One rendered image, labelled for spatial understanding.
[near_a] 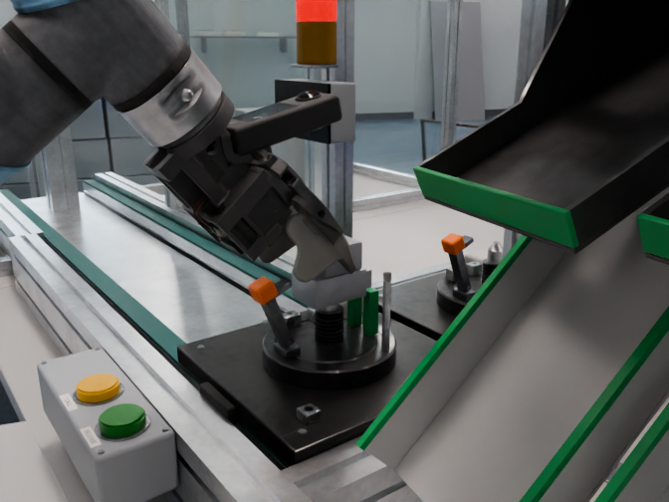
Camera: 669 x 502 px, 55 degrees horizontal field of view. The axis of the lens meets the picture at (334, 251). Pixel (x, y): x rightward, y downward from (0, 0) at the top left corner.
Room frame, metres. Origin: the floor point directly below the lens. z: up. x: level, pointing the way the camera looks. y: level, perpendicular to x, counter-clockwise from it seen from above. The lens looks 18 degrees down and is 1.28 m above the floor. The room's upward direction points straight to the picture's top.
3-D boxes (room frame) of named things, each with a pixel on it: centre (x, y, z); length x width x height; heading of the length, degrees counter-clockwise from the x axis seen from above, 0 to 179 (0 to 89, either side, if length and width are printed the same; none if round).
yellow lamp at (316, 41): (0.84, 0.02, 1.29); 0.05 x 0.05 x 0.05
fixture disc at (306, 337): (0.61, 0.01, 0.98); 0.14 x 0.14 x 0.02
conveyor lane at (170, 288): (0.87, 0.16, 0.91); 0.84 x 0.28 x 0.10; 36
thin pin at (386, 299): (0.59, -0.05, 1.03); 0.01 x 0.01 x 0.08
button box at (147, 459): (0.56, 0.23, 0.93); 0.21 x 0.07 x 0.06; 36
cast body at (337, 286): (0.62, 0.00, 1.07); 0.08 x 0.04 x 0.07; 126
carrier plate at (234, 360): (0.61, 0.01, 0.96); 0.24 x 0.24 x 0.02; 36
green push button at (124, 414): (0.50, 0.19, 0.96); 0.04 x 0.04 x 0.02
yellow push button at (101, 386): (0.56, 0.23, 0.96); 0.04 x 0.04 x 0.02
